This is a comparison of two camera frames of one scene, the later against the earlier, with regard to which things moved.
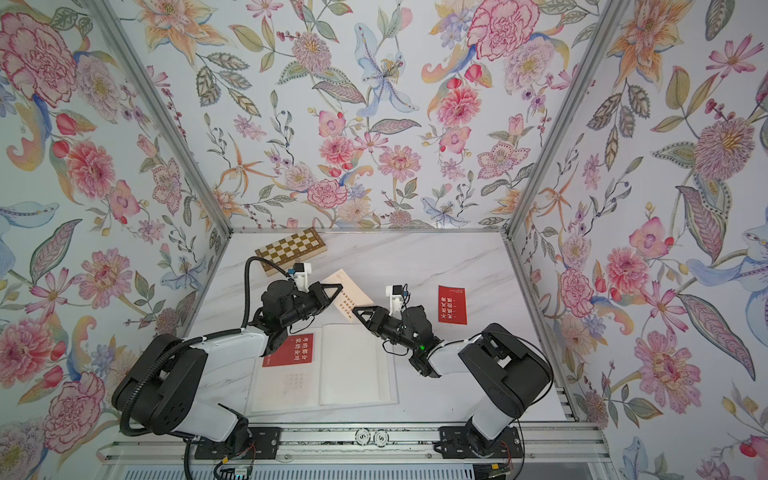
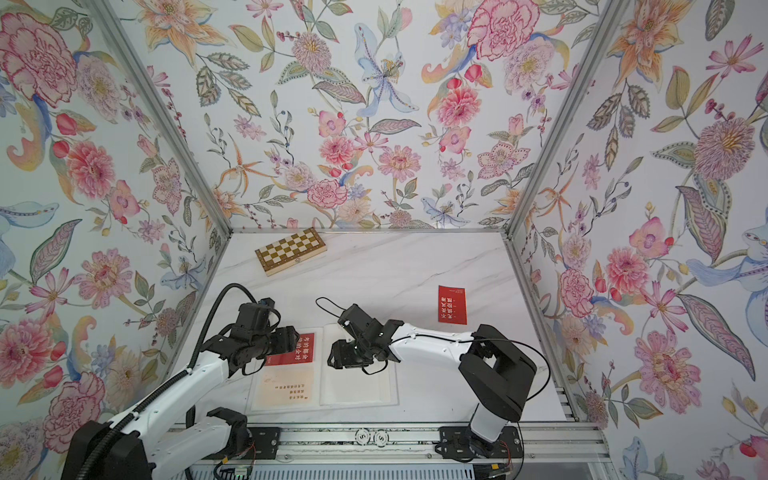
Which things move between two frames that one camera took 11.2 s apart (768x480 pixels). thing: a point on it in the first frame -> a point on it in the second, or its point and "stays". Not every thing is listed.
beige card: [350, 297] -> [285, 384]
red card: [297, 349] stays
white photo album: [323, 367] stays
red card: [452, 305] stays
